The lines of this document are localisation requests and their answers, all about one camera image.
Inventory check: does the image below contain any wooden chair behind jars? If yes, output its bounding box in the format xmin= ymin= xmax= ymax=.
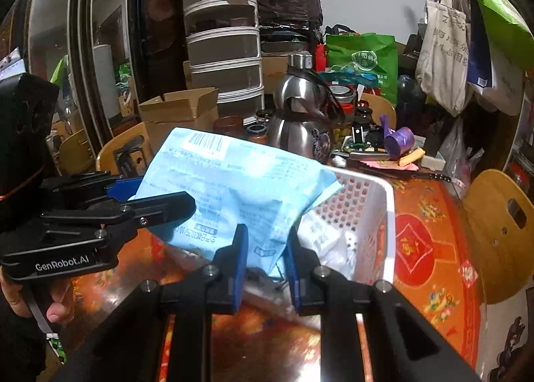
xmin=359 ymin=93 xmax=397 ymax=124

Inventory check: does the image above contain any plain wooden chair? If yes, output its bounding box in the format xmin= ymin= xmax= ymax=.
xmin=58 ymin=129 xmax=96 ymax=174

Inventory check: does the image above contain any beige canvas tote bag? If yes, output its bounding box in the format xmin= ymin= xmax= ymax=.
xmin=416 ymin=0 xmax=474 ymax=116

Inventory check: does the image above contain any white stacked drawer tower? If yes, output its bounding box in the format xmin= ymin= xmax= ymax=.
xmin=181 ymin=0 xmax=265 ymax=124

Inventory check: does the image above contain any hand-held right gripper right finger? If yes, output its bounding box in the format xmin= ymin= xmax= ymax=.
xmin=286 ymin=232 xmax=480 ymax=382

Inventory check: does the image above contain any open cardboard box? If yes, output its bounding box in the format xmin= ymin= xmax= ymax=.
xmin=139 ymin=88 xmax=220 ymax=157

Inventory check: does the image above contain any person's left forearm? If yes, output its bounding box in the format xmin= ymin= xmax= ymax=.
xmin=0 ymin=294 xmax=46 ymax=382

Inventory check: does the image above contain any wooden chair with slot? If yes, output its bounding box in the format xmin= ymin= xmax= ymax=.
xmin=461 ymin=169 xmax=534 ymax=305

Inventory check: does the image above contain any dark blue hanging bag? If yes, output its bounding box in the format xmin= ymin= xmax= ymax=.
xmin=467 ymin=2 xmax=495 ymax=88

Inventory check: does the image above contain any light blue plastic packet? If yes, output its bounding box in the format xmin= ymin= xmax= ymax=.
xmin=132 ymin=128 xmax=343 ymax=278

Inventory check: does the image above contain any black metal bracket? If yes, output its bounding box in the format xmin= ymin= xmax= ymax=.
xmin=113 ymin=144 xmax=148 ymax=177

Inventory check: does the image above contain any wooden chair with bracket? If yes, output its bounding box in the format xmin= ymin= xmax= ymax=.
xmin=96 ymin=123 xmax=153 ymax=176

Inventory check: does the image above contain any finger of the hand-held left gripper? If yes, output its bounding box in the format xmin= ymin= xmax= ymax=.
xmin=42 ymin=192 xmax=197 ymax=241
xmin=42 ymin=171 xmax=147 ymax=203

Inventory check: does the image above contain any jar of green olives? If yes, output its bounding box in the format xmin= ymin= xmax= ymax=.
xmin=334 ymin=125 xmax=355 ymax=146

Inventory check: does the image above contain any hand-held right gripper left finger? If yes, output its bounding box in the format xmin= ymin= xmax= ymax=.
xmin=52 ymin=224 xmax=250 ymax=382

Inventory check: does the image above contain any white perforated plastic basket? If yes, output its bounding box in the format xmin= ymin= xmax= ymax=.
xmin=288 ymin=165 xmax=396 ymax=288

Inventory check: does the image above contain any white hanging plastic bag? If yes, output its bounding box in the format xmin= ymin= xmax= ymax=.
xmin=473 ymin=65 xmax=524 ymax=116

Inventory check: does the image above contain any person's left hand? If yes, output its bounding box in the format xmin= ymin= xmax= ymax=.
xmin=0 ymin=269 xmax=73 ymax=324

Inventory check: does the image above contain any white plastic packet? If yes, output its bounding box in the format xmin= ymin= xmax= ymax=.
xmin=300 ymin=215 xmax=356 ymax=278

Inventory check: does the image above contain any brown jar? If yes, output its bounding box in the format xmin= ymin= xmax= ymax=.
xmin=214 ymin=116 xmax=245 ymax=138

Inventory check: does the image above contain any green shopping bag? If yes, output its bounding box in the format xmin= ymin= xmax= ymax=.
xmin=325 ymin=33 xmax=398 ymax=105

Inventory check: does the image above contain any bright green hanging bag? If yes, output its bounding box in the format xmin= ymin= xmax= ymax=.
xmin=459 ymin=0 xmax=534 ymax=59

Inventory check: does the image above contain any stainless steel kettle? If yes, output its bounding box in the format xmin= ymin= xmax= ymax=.
xmin=267 ymin=54 xmax=345 ymax=163

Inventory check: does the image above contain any dark framed mirror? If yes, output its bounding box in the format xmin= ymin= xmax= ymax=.
xmin=69 ymin=0 xmax=138 ymax=136

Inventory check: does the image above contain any purple plastic scoop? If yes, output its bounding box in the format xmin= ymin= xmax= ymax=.
xmin=380 ymin=115 xmax=416 ymax=156

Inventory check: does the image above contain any red printed tablecloth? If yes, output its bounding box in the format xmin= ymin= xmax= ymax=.
xmin=54 ymin=173 xmax=489 ymax=382

